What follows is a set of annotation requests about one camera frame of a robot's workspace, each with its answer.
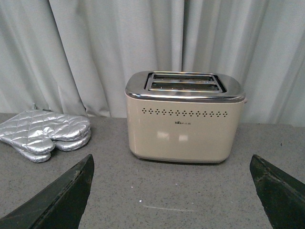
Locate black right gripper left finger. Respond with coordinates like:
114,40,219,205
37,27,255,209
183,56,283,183
0,154,94,229

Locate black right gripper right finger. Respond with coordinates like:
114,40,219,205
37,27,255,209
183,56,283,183
250,155,305,229

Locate cream two-slot toaster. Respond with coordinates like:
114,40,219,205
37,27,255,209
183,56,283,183
125,71,246,163

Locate lower silver quilted oven mitt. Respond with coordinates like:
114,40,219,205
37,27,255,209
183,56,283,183
13,129,91,163

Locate silver quilted oven mitt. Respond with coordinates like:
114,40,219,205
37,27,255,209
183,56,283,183
13,129,91,163
0,109,90,155

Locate upper silver quilted oven mitt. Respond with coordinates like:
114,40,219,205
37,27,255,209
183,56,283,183
0,109,90,155

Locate grey curtain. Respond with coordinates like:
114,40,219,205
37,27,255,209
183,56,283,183
0,0,305,126

